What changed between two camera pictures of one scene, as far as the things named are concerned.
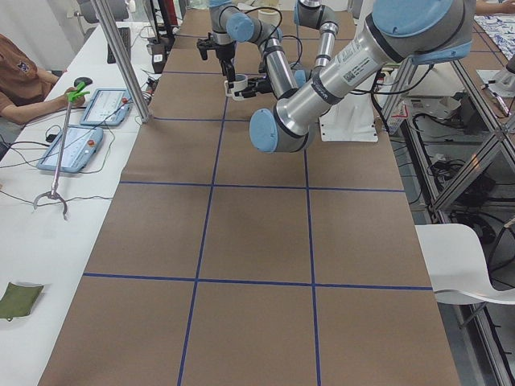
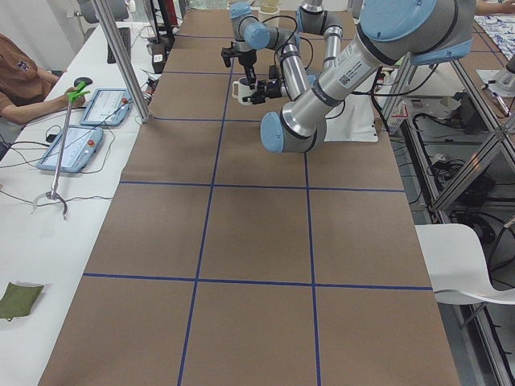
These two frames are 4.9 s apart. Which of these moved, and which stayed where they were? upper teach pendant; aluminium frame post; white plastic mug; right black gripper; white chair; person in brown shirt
Moved: white plastic mug; right black gripper
Stayed: white chair; person in brown shirt; upper teach pendant; aluminium frame post
